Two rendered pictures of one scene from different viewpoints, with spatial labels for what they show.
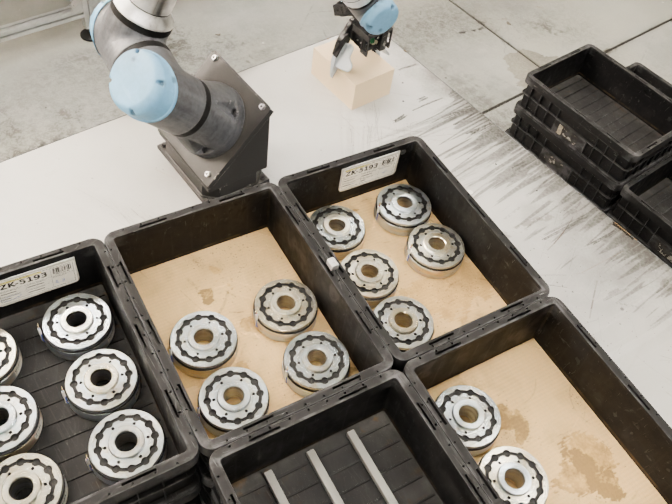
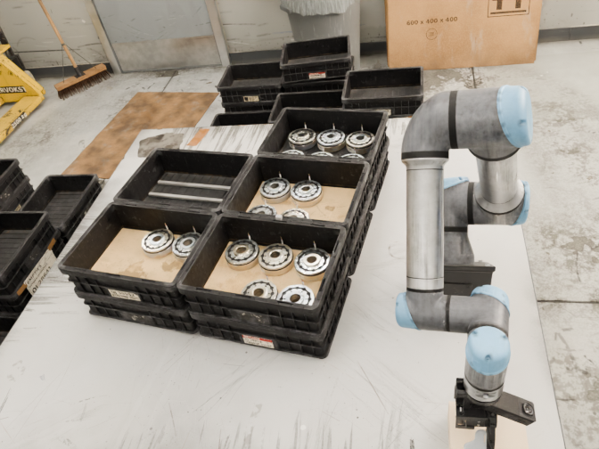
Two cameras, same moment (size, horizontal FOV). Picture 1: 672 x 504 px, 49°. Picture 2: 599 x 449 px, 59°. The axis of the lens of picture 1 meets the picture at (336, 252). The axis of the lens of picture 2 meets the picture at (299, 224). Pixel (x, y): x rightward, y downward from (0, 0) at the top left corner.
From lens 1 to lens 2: 1.85 m
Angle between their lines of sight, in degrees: 84
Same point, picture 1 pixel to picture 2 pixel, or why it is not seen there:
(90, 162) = (492, 243)
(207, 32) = not seen: outside the picture
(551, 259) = (214, 424)
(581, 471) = (133, 273)
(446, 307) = (233, 283)
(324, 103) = not seen: hidden behind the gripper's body
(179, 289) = (341, 201)
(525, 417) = (167, 272)
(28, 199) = not seen: hidden behind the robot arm
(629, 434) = (115, 287)
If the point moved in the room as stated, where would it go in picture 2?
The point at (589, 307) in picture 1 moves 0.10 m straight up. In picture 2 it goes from (172, 410) to (160, 390)
